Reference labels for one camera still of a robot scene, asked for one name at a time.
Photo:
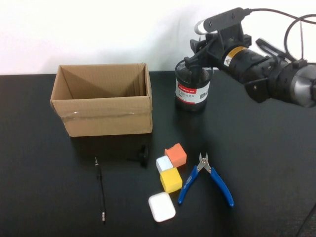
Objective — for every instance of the yellow foam block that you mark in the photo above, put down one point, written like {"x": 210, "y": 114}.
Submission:
{"x": 171, "y": 181}

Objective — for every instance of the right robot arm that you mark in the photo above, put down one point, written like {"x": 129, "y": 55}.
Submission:
{"x": 284, "y": 76}

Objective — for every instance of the black mesh pen holder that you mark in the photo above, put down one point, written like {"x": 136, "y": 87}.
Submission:
{"x": 192, "y": 96}

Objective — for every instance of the white foam block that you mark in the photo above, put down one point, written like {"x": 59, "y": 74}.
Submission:
{"x": 163, "y": 164}

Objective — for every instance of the orange foam block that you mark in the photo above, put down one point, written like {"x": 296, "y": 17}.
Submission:
{"x": 176, "y": 155}

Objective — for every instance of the white earbuds case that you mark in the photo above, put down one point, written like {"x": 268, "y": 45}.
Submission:
{"x": 161, "y": 207}

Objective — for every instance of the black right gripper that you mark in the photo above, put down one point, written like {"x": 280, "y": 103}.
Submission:
{"x": 229, "y": 42}

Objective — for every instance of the thin black screwdriver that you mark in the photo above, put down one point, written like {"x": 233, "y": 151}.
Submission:
{"x": 100, "y": 182}

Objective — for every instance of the small black plastic knob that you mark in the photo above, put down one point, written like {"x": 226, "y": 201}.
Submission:
{"x": 142, "y": 156}

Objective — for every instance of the brown cardboard box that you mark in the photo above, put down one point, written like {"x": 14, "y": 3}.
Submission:
{"x": 103, "y": 116}

